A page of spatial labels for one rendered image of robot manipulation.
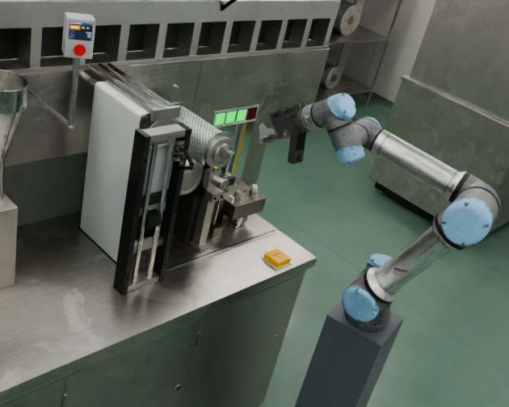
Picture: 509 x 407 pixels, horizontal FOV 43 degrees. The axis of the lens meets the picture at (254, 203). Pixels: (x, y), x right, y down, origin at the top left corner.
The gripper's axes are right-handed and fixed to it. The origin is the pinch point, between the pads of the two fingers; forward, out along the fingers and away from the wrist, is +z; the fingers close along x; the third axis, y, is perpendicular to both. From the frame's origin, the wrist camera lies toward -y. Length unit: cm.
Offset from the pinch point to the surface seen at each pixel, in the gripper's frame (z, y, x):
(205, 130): 20.6, 10.0, 4.4
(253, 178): 92, -8, -77
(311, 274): 127, -71, -135
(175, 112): 5.2, 14.5, 26.6
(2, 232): 34, -6, 74
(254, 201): 31.1, -17.5, -17.6
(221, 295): 21, -43, 17
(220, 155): 18.8, 0.7, 2.9
